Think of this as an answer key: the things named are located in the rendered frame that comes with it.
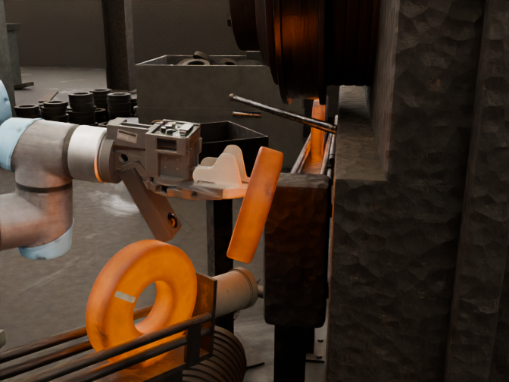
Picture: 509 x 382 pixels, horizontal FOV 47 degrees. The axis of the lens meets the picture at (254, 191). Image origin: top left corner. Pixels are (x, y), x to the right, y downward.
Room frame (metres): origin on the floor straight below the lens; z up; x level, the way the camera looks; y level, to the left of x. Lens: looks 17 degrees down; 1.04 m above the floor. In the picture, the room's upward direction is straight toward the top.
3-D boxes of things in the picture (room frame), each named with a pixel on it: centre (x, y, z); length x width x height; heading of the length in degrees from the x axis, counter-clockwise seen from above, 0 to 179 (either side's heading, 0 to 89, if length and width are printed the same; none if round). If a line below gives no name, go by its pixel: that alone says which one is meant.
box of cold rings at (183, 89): (3.91, 0.18, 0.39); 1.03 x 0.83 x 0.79; 86
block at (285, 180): (0.86, -0.07, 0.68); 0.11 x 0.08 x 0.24; 82
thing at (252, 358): (1.62, 0.11, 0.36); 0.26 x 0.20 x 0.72; 27
